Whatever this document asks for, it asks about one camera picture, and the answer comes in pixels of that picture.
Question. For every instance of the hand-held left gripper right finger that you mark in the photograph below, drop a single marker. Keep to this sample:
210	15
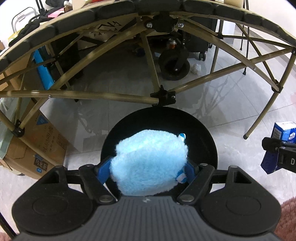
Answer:
190	171

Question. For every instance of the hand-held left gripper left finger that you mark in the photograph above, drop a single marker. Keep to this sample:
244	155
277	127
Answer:
104	168

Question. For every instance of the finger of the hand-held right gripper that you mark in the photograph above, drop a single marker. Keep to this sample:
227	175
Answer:
270	142

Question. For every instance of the blue drink carton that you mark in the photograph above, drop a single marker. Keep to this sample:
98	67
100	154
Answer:
284	132

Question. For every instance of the light blue plush toy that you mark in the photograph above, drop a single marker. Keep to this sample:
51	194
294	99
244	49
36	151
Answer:
148	162

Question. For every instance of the black round trash bin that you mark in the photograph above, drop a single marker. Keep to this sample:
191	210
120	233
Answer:
161	120

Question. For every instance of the tan folding table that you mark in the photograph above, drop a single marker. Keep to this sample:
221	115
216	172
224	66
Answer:
92	95

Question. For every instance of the large printed cardboard box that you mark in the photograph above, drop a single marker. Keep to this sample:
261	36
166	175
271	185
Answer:
34	143

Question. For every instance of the crumpled white paper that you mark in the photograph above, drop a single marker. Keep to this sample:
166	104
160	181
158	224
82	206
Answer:
195	69

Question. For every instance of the black tripod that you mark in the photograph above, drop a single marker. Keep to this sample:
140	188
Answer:
246	41

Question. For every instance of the black wheeled cart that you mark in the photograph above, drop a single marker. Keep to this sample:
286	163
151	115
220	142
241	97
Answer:
173	66

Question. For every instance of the black stand leg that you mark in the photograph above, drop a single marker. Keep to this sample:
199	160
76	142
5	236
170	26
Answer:
5	224

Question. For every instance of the blue plastic box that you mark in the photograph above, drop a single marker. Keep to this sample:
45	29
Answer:
44	69

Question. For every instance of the black suitcase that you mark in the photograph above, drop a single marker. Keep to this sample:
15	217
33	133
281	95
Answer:
201	34

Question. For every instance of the orange drink can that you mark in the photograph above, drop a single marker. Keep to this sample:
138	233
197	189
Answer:
171	43

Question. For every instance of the black cloth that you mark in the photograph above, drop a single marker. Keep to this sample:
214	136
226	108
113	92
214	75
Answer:
32	24

